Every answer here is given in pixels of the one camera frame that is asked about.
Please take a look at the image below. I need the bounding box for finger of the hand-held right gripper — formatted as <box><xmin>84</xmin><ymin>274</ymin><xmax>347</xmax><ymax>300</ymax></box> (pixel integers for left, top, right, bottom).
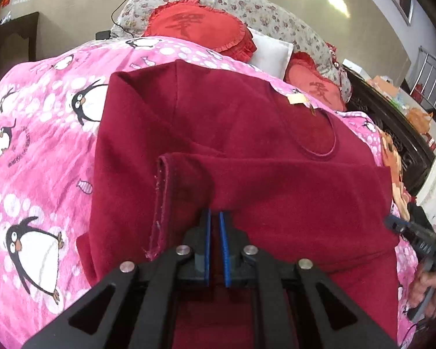
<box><xmin>383</xmin><ymin>214</ymin><xmax>436</xmax><ymax>262</ymax></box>

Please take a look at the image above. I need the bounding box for dark wooden cabinet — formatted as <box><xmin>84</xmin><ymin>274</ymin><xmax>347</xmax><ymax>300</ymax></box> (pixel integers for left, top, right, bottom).
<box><xmin>0</xmin><ymin>12</ymin><xmax>40</xmax><ymax>91</ymax></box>

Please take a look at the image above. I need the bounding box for white pillow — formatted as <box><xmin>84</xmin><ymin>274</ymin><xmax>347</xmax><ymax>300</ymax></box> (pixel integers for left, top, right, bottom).
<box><xmin>245</xmin><ymin>27</ymin><xmax>295</xmax><ymax>78</ymax></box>

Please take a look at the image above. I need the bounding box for black cable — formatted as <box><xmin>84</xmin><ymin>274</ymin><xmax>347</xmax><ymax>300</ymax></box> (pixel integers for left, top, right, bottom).
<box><xmin>111</xmin><ymin>0</ymin><xmax>184</xmax><ymax>33</ymax></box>

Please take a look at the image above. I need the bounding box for dark red sweater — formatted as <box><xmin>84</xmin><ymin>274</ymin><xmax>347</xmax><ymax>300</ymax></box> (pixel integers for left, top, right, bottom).
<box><xmin>76</xmin><ymin>59</ymin><xmax>401</xmax><ymax>349</ymax></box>

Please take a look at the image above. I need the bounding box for pink penguin print blanket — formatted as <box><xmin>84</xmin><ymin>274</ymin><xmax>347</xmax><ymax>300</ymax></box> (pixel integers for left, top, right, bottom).
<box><xmin>0</xmin><ymin>36</ymin><xmax>420</xmax><ymax>349</ymax></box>

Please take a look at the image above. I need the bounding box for dark wooden headboard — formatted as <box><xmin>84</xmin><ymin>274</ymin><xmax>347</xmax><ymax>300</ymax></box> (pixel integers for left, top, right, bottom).
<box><xmin>342</xmin><ymin>63</ymin><xmax>436</xmax><ymax>197</ymax></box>

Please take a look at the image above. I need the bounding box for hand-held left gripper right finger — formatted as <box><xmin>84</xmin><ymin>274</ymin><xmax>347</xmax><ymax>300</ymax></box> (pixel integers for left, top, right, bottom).
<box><xmin>219</xmin><ymin>211</ymin><xmax>399</xmax><ymax>349</ymax></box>

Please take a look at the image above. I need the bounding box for red heart shaped cushion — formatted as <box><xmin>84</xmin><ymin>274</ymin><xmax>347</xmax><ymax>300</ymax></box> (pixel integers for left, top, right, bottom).
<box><xmin>284</xmin><ymin>51</ymin><xmax>346</xmax><ymax>113</ymax></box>

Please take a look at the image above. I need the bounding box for metal rail rack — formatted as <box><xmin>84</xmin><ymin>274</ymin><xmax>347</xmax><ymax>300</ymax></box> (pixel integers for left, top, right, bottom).
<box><xmin>409</xmin><ymin>45</ymin><xmax>436</xmax><ymax>142</ymax></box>

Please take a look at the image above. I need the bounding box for red round ruffled cushion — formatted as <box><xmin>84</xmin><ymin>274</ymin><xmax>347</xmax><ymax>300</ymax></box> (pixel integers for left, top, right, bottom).
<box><xmin>143</xmin><ymin>0</ymin><xmax>258</xmax><ymax>62</ymax></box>

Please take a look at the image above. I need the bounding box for floral pillow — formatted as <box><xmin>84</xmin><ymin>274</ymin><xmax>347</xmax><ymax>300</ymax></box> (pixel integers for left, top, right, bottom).
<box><xmin>174</xmin><ymin>0</ymin><xmax>352</xmax><ymax>103</ymax></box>
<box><xmin>110</xmin><ymin>0</ymin><xmax>184</xmax><ymax>40</ymax></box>

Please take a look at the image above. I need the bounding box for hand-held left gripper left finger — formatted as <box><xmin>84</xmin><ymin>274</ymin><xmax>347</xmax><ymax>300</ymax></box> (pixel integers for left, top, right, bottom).
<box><xmin>22</xmin><ymin>209</ymin><xmax>212</xmax><ymax>349</ymax></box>

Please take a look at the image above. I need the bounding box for person's right hand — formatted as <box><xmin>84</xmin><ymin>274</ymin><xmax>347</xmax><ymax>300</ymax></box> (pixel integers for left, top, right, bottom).
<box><xmin>409</xmin><ymin>270</ymin><xmax>436</xmax><ymax>310</ymax></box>

